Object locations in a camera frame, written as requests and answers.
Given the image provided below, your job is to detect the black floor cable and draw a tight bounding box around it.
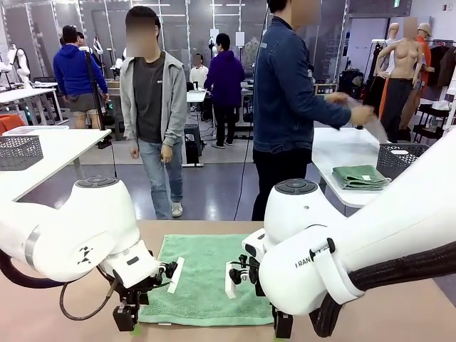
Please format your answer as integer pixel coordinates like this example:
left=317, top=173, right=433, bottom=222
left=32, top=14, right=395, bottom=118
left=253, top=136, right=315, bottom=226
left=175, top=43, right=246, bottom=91
left=109, top=140, right=118, bottom=179

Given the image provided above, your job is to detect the person in purple top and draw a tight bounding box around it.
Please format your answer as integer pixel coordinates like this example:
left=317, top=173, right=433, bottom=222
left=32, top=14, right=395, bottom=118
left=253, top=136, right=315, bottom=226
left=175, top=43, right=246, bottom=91
left=203, top=32, right=247, bottom=150

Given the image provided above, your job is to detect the black shelf cart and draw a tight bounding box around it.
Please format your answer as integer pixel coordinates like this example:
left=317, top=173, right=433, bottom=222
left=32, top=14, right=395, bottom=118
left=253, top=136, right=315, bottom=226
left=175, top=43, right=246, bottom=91
left=415, top=103, right=453, bottom=144

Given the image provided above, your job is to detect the person in denim jacket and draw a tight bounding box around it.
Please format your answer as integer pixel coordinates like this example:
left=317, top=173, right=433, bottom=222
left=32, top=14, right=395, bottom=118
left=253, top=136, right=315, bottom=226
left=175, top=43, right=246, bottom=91
left=251, top=0, right=375, bottom=222

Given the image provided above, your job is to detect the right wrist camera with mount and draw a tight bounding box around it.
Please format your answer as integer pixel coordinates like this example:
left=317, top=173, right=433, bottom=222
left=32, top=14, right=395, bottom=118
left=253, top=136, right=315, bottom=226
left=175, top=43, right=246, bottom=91
left=224, top=253, right=261, bottom=299

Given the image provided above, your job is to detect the person's right forearm denim sleeve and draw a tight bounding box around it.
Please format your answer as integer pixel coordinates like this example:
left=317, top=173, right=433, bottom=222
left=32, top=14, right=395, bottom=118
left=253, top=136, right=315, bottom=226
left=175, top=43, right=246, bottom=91
left=313, top=94, right=354, bottom=125

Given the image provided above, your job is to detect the white background desk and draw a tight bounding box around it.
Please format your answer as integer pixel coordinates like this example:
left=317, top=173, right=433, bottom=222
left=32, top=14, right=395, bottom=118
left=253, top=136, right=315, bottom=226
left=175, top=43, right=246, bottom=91
left=183, top=90, right=208, bottom=168
left=0, top=87, right=68, bottom=125

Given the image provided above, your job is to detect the black floor bag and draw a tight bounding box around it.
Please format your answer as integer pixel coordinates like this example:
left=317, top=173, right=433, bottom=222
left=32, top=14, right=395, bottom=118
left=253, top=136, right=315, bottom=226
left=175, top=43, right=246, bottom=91
left=185, top=137, right=200, bottom=165

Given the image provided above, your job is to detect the skin tone female mannequin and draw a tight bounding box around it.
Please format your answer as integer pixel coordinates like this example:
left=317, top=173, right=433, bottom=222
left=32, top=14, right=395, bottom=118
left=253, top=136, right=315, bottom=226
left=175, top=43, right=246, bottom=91
left=376, top=16, right=428, bottom=143

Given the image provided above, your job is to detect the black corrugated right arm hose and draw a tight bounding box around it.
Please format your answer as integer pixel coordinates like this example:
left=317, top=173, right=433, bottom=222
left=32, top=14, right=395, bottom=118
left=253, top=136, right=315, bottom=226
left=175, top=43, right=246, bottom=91
left=309, top=242, right=456, bottom=338

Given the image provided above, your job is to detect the grey perforated plastic basket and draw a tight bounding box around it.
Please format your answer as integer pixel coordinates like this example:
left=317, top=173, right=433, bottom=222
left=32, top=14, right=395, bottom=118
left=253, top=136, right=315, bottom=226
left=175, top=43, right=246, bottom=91
left=0, top=135, right=44, bottom=171
left=376, top=142, right=430, bottom=181

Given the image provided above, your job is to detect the person in blue hoodie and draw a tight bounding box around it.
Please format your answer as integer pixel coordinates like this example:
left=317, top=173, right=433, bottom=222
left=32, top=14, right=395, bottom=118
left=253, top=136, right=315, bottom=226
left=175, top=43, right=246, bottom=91
left=52, top=25, right=110, bottom=130

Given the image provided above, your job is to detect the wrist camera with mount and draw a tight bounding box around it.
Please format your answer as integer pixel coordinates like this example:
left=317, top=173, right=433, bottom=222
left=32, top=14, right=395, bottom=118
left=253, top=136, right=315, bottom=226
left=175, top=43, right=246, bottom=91
left=224, top=253, right=261, bottom=299
left=153, top=256, right=186, bottom=295

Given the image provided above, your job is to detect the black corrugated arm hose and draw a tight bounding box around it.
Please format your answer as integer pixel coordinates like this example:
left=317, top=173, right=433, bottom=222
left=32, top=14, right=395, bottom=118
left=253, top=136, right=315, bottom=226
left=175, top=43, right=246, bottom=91
left=0, top=249, right=76, bottom=289
left=309, top=242, right=456, bottom=338

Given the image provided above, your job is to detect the clothes rack with dark garments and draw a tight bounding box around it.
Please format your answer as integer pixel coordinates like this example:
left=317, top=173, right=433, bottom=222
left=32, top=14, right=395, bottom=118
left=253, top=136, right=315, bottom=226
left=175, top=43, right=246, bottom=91
left=425, top=38, right=456, bottom=88

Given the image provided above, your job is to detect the orange cloth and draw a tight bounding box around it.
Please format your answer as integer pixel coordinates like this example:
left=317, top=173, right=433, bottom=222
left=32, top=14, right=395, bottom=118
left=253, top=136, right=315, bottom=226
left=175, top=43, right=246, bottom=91
left=0, top=113, right=26, bottom=136

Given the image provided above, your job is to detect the black tripod pole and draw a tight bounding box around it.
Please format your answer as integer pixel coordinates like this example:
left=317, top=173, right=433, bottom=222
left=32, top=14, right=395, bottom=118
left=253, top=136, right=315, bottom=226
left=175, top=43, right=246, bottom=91
left=82, top=49, right=108, bottom=131

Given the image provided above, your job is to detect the thin white cloth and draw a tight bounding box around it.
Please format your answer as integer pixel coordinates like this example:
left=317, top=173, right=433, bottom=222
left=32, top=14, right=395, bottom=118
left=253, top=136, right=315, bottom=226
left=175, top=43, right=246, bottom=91
left=340, top=95, right=390, bottom=143

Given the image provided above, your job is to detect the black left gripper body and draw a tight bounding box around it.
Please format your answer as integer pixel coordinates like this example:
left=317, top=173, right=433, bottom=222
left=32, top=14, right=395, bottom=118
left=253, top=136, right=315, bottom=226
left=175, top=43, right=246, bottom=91
left=117, top=284, right=150, bottom=306

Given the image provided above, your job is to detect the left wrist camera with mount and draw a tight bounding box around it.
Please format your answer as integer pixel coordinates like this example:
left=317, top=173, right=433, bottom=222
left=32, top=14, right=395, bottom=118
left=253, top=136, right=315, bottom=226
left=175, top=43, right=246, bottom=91
left=153, top=256, right=186, bottom=295

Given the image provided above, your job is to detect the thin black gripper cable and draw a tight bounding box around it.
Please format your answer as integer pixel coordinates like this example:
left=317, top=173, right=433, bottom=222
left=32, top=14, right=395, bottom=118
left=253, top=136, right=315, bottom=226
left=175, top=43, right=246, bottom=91
left=58, top=274, right=120, bottom=321

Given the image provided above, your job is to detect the mint green towel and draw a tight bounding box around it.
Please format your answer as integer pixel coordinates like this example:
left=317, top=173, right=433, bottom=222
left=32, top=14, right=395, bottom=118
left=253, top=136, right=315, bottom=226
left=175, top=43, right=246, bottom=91
left=138, top=233, right=275, bottom=327

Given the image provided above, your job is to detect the mannequin with beige hat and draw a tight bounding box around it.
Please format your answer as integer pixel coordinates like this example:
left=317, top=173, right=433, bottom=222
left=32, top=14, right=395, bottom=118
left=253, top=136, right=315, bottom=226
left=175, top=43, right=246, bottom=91
left=415, top=21, right=436, bottom=104

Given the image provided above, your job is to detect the white mannequin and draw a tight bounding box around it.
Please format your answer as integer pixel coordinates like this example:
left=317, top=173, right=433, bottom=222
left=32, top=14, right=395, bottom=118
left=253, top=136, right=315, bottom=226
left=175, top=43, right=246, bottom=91
left=387, top=21, right=402, bottom=78

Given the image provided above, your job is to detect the white metal frame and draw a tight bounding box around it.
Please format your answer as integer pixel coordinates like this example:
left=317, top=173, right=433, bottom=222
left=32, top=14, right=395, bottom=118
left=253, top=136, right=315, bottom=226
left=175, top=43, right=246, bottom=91
left=445, top=76, right=456, bottom=131

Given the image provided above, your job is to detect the person's right hand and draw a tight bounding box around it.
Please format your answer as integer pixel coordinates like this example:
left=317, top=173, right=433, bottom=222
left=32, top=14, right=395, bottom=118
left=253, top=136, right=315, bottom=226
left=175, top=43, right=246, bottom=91
left=351, top=104, right=374, bottom=125

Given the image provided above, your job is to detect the white plastic bin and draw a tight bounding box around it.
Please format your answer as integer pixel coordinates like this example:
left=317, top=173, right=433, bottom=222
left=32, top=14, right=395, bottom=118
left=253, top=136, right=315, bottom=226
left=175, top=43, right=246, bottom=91
left=2, top=125, right=41, bottom=138

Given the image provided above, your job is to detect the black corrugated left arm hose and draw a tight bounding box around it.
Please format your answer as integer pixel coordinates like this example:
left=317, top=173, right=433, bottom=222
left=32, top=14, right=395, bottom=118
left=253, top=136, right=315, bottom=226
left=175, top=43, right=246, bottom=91
left=0, top=249, right=76, bottom=289

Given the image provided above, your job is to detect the seated person in white sweater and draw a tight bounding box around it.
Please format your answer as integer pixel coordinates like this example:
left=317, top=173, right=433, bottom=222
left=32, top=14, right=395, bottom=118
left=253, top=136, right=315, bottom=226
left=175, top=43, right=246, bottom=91
left=188, top=53, right=210, bottom=85

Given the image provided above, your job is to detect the person in grey hoodie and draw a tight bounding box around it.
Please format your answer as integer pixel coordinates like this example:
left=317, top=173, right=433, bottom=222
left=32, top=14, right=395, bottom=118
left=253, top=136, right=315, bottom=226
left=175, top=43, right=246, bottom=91
left=119, top=6, right=189, bottom=220

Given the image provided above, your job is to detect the dark green folded towel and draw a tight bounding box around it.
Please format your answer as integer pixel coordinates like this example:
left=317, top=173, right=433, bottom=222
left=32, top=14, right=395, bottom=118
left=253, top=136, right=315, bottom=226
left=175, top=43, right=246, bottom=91
left=332, top=164, right=393, bottom=192

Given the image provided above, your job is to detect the person's left hand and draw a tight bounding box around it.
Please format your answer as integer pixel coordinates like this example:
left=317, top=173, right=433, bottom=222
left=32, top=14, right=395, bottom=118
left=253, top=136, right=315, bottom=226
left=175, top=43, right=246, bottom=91
left=326, top=91, right=352, bottom=105

